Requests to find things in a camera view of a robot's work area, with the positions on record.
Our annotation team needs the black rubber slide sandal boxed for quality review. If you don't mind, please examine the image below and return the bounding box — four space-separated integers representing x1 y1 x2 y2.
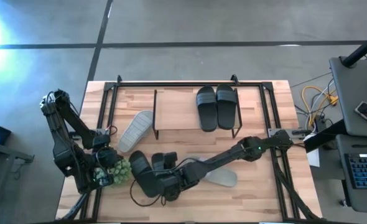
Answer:
128 150 161 199
216 83 238 131
195 85 218 133
151 151 179 177

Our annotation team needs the black desk beam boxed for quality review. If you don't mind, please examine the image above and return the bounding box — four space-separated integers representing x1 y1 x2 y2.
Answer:
303 119 348 154

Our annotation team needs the white box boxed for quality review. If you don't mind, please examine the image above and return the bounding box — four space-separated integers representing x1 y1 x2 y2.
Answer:
305 133 321 168

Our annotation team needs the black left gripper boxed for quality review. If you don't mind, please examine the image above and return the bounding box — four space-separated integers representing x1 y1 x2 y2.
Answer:
90 145 124 189

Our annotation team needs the dark power strip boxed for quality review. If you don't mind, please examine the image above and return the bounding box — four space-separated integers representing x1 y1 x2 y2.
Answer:
313 114 328 134

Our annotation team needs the yellow cable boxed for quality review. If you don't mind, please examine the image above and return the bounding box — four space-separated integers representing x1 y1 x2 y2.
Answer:
300 85 339 129

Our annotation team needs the grey keyboard desk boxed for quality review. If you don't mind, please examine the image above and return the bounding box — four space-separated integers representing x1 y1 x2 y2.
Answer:
335 134 367 215

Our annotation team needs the black wire shoe rack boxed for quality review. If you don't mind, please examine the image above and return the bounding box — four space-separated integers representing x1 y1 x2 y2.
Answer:
151 89 243 140

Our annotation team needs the black aluminium table frame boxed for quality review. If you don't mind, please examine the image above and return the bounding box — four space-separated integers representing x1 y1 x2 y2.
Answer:
55 73 323 223

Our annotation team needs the grey side desk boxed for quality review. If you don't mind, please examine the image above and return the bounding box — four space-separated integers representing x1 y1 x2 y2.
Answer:
328 55 367 138

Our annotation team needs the grey rubber slide sandal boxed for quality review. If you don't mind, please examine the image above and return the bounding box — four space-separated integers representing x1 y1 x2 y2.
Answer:
117 110 155 154
188 156 238 188

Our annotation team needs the black slanted pole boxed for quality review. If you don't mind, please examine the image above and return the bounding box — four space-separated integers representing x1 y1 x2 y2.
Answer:
341 27 367 68

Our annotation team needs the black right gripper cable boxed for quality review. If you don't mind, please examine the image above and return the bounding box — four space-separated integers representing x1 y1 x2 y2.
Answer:
129 157 203 208

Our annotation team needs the green artificial plant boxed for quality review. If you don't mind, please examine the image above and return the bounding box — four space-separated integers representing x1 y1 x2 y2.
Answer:
108 157 132 185

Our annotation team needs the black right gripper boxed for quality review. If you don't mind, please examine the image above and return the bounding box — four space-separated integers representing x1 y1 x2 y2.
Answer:
157 169 192 202

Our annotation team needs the black side stand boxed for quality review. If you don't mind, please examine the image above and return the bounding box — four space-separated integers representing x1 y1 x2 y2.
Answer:
0 139 35 224

